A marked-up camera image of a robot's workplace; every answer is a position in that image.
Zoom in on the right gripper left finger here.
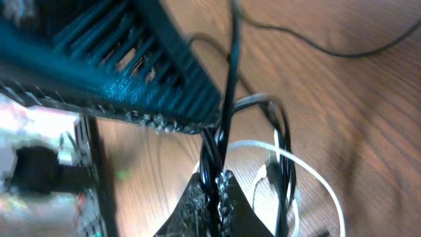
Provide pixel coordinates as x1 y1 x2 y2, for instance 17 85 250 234
155 172 208 237

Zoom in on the white usb cable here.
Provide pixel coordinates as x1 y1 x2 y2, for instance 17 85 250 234
192 128 347 237

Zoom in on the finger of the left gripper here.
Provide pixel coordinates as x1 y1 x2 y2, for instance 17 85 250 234
1 0 220 134

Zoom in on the black usb cable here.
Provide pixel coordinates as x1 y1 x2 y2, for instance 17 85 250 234
186 0 421 237

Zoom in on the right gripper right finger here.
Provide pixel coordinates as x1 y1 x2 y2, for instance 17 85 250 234
215 170 273 237

